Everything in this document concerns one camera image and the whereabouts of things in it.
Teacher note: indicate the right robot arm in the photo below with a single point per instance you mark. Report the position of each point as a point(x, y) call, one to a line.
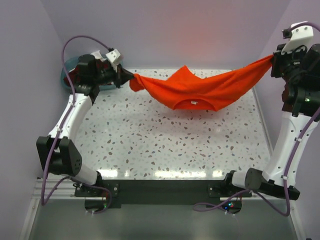
point(300, 116)

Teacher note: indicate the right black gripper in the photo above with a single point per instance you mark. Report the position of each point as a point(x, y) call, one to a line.
point(300, 51)

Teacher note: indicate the white t shirt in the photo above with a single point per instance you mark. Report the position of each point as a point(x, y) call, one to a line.
point(99, 56)

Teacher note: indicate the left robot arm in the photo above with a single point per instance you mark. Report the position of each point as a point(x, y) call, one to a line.
point(57, 151)

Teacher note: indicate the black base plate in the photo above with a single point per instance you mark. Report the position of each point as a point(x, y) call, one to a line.
point(113, 194)

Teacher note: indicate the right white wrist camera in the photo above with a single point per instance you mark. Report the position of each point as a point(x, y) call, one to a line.
point(298, 34)

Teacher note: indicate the orange t shirt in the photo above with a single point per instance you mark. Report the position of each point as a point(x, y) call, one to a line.
point(186, 91)

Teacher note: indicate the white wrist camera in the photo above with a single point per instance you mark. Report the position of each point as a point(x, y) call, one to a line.
point(114, 57)
point(298, 34)

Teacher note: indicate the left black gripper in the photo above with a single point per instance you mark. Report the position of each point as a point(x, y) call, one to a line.
point(121, 76)

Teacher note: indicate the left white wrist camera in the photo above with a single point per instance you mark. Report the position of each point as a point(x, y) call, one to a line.
point(114, 57)

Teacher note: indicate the teal plastic basket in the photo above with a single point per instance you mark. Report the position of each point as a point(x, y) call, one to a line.
point(70, 66)

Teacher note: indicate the dark red t shirt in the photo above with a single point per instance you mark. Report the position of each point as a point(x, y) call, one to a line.
point(72, 77)

